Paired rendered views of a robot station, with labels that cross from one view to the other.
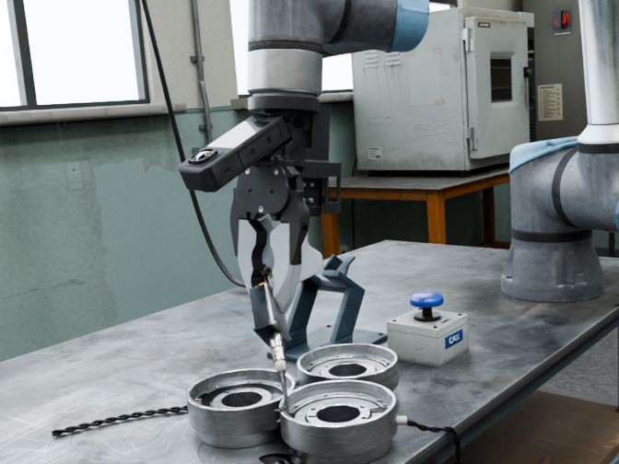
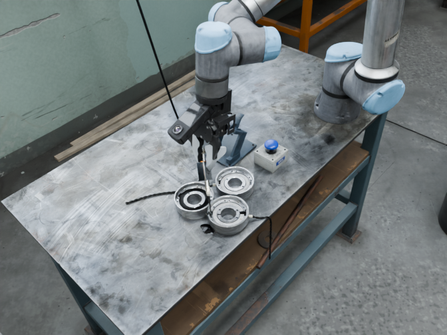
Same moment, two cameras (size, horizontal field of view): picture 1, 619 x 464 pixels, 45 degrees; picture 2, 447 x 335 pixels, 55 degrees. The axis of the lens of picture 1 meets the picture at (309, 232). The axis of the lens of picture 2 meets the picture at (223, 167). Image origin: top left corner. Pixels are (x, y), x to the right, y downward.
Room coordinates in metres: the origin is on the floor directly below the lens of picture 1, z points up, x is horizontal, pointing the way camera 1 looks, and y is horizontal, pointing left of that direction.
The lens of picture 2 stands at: (-0.07, -0.06, 1.66)
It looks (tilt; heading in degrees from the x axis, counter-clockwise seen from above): 44 degrees down; 4
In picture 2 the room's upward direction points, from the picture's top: 4 degrees counter-clockwise
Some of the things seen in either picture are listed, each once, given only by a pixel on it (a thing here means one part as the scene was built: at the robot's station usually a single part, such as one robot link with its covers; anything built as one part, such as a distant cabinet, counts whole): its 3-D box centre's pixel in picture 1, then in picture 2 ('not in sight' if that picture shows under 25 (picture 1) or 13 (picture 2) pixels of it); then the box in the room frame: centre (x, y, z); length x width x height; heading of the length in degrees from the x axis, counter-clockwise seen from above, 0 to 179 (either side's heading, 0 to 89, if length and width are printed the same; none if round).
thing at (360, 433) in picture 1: (338, 423); (228, 215); (0.63, -0.01, 0.82); 0.10 x 0.10 x 0.04
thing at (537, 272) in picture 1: (551, 258); (338, 98); (1.10, -0.36, 0.85); 0.15 x 0.15 x 0.10
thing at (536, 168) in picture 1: (554, 181); (345, 66); (1.09, -0.37, 0.97); 0.13 x 0.12 x 0.14; 27
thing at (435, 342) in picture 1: (430, 333); (272, 155); (0.85, -0.14, 0.82); 0.08 x 0.07 x 0.05; 138
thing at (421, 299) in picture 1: (426, 314); (271, 149); (0.85, -0.13, 0.85); 0.04 x 0.04 x 0.05
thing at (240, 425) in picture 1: (242, 407); (194, 201); (0.68, 0.08, 0.82); 0.10 x 0.10 x 0.04
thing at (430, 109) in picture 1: (451, 95); not in sight; (3.24, -0.66, 1.10); 0.62 x 0.61 x 0.65; 138
